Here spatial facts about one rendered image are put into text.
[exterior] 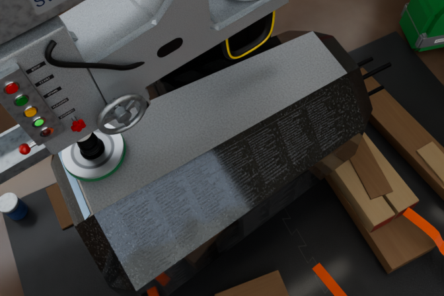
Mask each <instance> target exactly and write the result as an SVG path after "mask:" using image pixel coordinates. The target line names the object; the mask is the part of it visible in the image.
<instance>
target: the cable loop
mask: <svg viewBox="0 0 444 296"><path fill-rule="evenodd" d="M275 13H276V10H275V11H273V12H271V13H270V14H268V15H266V25H265V28H264V30H263V32H262V33H261V35H259V37H257V38H256V39H255V40H253V41H252V42H251V43H249V44H247V45H246V46H244V47H242V48H241V49H239V50H236V51H233V52H232V51H231V49H230V46H229V39H226V40H224V41H222V42H221V43H220V44H221V49H222V52H223V55H224V56H225V57H226V58H227V59H238V58H240V57H242V56H245V55H246V54H249V53H250V52H252V51H253V50H255V49H256V48H258V47H259V46H261V45H262V44H263V43H264V42H265V41H266V40H267V39H268V38H269V37H270V35H271V33H272V30H273V27H274V21H275Z"/></svg>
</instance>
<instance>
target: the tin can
mask: <svg viewBox="0 0 444 296"><path fill-rule="evenodd" d="M0 211H1V212H3V213H4V214H5V215H7V216H8V217H10V218H11V219H13V220H19V219H22V218H23V217H24V216H25V215H26V214H27V212H28V206H27V205H26V204H25V203H24V202H23V201H22V200H21V199H20V198H18V197H17V196H16V195H15V194H13V193H6V194H3V195H2V196H1V197H0Z"/></svg>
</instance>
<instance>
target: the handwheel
mask: <svg viewBox="0 0 444 296"><path fill-rule="evenodd" d="M129 100H130V102H129V103H128V105H127V106H121V105H120V104H121V103H123V102H125V101H129ZM137 101H138V102H139V103H140V109H139V112H138V113H137V114H136V116H135V117H134V118H133V119H132V120H131V121H129V119H130V118H131V112H130V110H131V108H132V107H133V106H134V105H135V104H136V102H137ZM146 108H147V103H146V100H145V99H144V98H143V97H142V96H141V95H139V94H125V95H122V96H119V97H118V98H113V99H111V100H110V102H109V103H108V104H107V105H106V106H105V107H104V108H103V109H102V111H101V112H100V114H99V116H98V120H97V126H98V129H99V130H100V131H101V132H102V133H105V134H108V135H116V134H119V133H122V132H125V131H127V130H129V129H130V128H132V127H134V125H136V124H137V123H138V122H139V121H140V119H142V117H143V115H144V114H145V111H146ZM112 109H114V113H113V114H111V115H107V114H108V113H109V112H110V111H111V110H112ZM110 120H117V122H118V123H120V124H122V123H124V125H123V126H120V127H118V128H106V127H105V126H104V122H107V121H110Z"/></svg>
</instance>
